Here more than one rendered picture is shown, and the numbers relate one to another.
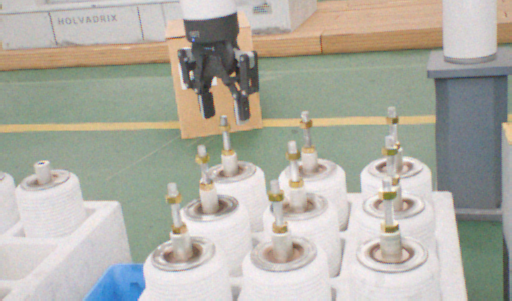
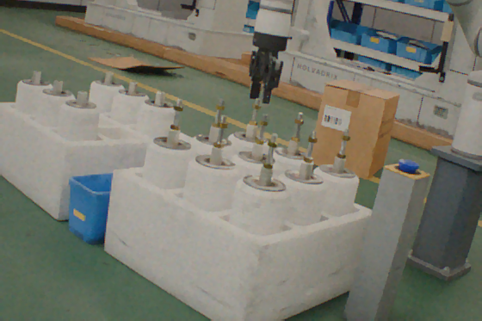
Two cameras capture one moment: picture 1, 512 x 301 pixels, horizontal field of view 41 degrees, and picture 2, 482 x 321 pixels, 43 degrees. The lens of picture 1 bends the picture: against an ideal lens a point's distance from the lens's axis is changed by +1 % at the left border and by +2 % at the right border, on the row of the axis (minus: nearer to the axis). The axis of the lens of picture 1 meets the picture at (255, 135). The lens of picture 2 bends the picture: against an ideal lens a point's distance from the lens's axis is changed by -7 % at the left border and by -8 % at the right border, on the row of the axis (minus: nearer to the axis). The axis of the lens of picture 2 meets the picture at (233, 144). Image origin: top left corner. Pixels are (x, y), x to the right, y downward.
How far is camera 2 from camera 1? 65 cm
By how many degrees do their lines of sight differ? 25
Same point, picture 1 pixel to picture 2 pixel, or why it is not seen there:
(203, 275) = (169, 153)
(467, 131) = (441, 202)
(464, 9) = (466, 114)
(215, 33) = (264, 42)
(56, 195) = (157, 112)
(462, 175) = (429, 235)
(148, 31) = not seen: hidden behind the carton
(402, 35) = not seen: outside the picture
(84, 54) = (303, 95)
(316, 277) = (219, 177)
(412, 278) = (258, 193)
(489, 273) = not seen: hidden behind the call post
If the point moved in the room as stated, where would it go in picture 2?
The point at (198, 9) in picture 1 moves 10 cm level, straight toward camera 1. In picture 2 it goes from (260, 26) to (241, 24)
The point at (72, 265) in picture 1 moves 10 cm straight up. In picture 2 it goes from (142, 151) to (149, 109)
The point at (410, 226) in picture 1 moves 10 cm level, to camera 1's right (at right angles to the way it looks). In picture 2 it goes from (298, 186) to (349, 202)
